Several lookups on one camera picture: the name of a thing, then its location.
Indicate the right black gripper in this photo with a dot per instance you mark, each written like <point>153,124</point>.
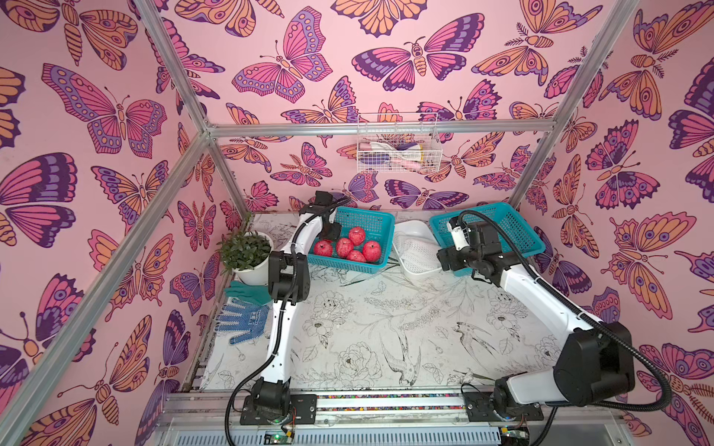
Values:
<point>448,258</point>

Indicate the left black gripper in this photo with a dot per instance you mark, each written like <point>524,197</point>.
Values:
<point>337,229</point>

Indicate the red apple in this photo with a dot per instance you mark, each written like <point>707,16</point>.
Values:
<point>343,247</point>
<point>324,248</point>

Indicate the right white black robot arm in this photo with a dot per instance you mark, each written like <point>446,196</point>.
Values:
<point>596,363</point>

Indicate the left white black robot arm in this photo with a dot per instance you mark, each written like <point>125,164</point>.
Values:
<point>289,284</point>

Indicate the white plastic tray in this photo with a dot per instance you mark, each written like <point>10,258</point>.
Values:
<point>416,249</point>

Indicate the left teal plastic basket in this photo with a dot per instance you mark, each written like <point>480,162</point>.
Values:
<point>379,227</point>

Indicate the potted green plant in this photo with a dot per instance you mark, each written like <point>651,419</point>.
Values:
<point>245,256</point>

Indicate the blue dotted work glove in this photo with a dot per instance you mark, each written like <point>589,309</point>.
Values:
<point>241,320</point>

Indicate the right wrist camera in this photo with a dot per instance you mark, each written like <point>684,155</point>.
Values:
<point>459,232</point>

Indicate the white wire wall basket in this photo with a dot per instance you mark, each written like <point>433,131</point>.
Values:
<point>398,147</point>

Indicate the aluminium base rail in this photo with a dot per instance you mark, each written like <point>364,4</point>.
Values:
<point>451,416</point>

